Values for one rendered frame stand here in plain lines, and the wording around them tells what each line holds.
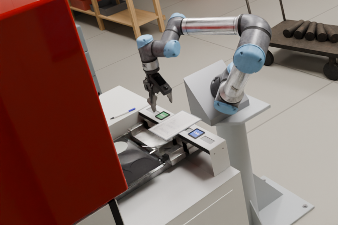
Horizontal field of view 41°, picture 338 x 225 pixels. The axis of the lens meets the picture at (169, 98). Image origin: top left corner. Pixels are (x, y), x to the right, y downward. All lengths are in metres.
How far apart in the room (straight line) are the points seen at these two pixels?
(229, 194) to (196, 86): 0.62
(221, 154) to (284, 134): 1.71
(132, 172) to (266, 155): 1.61
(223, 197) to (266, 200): 1.01
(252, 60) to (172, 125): 0.56
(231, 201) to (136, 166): 0.44
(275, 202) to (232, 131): 0.75
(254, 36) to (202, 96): 0.64
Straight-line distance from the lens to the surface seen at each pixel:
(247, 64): 1.75
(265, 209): 2.94
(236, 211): 2.04
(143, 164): 1.99
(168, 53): 1.91
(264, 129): 3.66
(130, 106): 2.33
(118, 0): 6.93
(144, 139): 2.19
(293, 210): 2.93
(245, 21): 1.83
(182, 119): 2.10
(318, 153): 3.38
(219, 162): 1.93
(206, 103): 2.28
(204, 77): 2.34
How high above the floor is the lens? 2.04
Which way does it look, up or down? 28 degrees down
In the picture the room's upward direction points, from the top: 13 degrees counter-clockwise
